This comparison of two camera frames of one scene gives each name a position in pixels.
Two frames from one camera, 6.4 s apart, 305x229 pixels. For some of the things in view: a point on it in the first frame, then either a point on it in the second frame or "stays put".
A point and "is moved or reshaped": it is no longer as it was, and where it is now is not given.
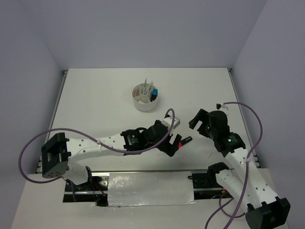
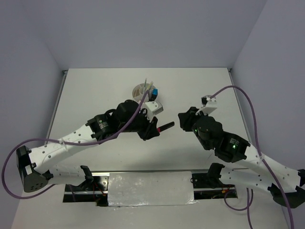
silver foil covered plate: (150, 188) stays put
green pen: (145, 86) stays put
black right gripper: (202, 115) to (185, 118)
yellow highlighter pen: (149, 86) stays put
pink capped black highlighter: (184, 140) is moved or reshaped
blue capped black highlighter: (154, 94) stays put
